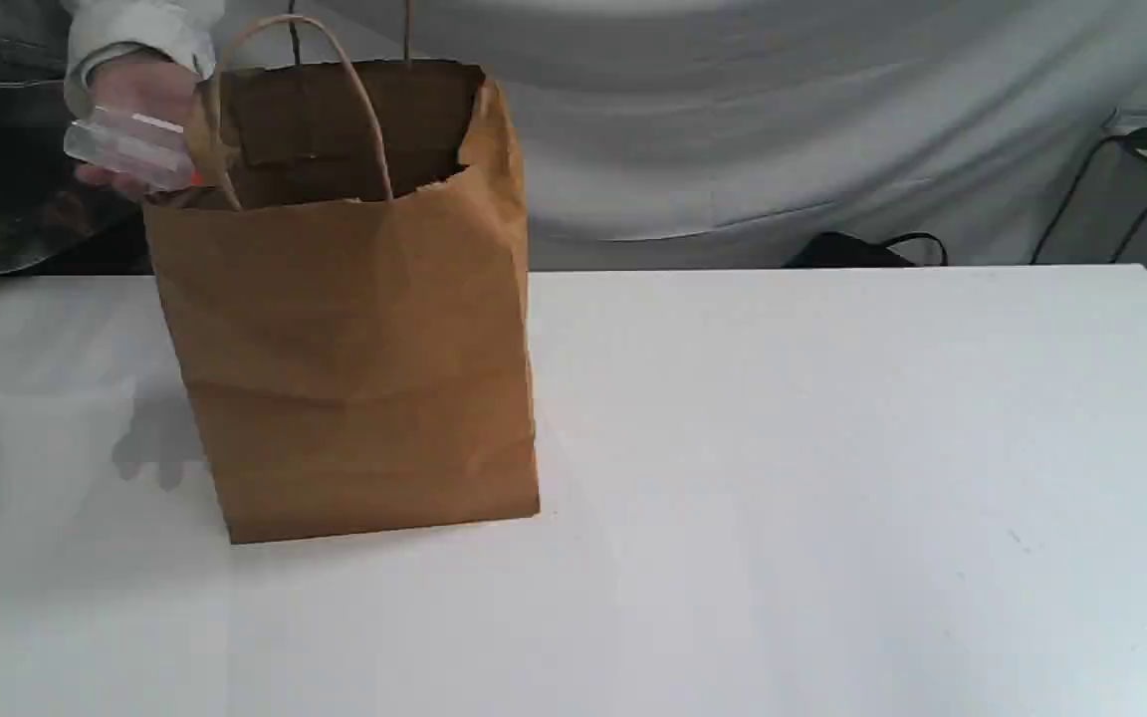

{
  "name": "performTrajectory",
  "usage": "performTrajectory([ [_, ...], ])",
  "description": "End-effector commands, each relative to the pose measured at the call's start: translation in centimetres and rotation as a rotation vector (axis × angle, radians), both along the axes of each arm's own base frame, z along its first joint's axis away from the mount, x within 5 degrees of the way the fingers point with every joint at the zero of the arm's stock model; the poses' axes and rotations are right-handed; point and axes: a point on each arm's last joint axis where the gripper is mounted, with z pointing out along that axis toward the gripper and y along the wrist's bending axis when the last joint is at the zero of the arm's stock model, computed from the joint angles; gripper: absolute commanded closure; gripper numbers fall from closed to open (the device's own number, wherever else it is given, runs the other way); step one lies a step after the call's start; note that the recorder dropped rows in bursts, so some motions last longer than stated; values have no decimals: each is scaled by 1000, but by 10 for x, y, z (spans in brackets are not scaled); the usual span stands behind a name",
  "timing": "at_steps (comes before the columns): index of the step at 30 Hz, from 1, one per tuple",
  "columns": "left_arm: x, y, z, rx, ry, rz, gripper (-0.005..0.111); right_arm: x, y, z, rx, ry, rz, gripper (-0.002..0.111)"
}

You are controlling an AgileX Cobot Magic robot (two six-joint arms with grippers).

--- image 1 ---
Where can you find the black object behind table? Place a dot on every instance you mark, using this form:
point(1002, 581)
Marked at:
point(837, 250)

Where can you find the clear tube with orange cap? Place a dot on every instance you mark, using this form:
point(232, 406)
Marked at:
point(149, 150)

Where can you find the brown paper bag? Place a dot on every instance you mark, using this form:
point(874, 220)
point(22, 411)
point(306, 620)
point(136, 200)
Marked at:
point(347, 290)

